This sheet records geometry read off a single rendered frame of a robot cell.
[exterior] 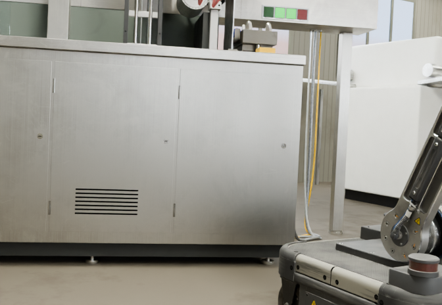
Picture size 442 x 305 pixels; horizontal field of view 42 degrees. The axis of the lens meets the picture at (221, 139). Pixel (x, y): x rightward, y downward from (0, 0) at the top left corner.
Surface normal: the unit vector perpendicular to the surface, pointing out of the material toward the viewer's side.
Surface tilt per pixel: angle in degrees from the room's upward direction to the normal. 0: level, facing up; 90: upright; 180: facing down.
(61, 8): 90
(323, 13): 90
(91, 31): 90
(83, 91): 90
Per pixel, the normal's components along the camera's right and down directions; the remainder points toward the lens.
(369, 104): -0.86, -0.02
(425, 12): 0.51, 0.05
